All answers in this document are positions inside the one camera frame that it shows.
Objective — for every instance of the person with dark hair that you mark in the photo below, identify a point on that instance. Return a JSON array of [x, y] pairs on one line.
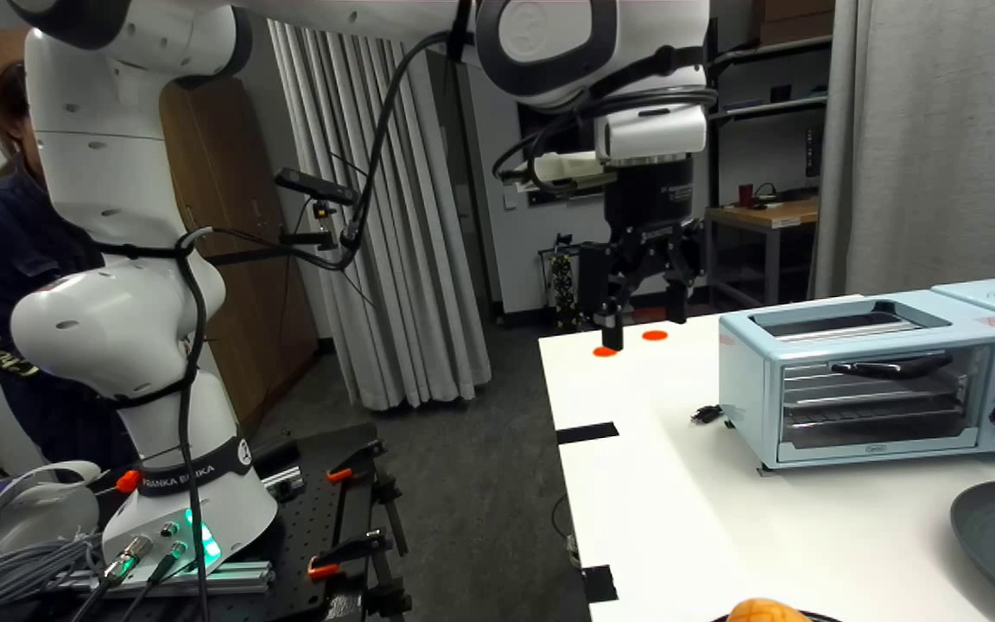
[[15, 254]]

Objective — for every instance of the small black object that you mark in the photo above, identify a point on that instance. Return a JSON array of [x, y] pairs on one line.
[[707, 413]]

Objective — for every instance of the wooden side table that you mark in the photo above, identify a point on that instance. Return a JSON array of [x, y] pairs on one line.
[[767, 216]]

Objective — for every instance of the black wall screen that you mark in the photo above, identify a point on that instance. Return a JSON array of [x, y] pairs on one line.
[[555, 125]]

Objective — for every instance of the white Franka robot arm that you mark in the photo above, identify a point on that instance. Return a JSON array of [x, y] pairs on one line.
[[106, 139]]

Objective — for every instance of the small orange food item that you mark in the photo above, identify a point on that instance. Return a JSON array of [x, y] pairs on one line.
[[763, 613]]

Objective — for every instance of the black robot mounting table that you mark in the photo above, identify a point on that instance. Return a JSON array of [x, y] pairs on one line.
[[291, 521]]

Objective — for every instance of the black grey floor machine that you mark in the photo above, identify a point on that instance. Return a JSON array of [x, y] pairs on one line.
[[569, 288]]

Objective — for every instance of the grey fabric curtain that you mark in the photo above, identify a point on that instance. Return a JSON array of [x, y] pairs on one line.
[[959, 116]]

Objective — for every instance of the black table edge bracket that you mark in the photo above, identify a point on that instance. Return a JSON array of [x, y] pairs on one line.
[[598, 582], [586, 435]]

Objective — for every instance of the black shelf unit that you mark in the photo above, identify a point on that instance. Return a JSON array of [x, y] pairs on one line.
[[767, 108]]

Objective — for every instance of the wooden cabinet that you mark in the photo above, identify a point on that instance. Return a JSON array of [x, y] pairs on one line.
[[221, 173]]

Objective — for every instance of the black clamp orange tip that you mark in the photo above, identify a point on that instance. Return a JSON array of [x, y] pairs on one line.
[[345, 551], [376, 489]]

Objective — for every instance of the white pleated curtain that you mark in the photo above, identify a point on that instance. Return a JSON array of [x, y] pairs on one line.
[[428, 311]]

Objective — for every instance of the black camera on stand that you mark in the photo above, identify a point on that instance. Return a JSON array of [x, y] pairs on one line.
[[314, 187]]

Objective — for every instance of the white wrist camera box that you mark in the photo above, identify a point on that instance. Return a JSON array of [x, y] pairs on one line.
[[651, 134]]

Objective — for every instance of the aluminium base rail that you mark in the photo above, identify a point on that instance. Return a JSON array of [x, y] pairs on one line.
[[234, 576]]

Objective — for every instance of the white rounded device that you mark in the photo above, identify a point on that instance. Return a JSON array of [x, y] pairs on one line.
[[49, 507]]

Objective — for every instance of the brown cardboard box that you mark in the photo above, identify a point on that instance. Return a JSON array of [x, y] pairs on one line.
[[797, 24]]

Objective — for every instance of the light blue toaster oven appliance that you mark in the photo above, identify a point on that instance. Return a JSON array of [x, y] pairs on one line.
[[864, 392]]

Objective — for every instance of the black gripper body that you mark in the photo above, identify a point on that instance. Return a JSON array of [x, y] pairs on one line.
[[651, 201]]

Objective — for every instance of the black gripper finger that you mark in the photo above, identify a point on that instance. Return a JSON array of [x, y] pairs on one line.
[[617, 283], [682, 271]]

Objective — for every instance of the flat orange disc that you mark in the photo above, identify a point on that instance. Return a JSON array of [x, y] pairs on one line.
[[653, 336], [595, 355]]

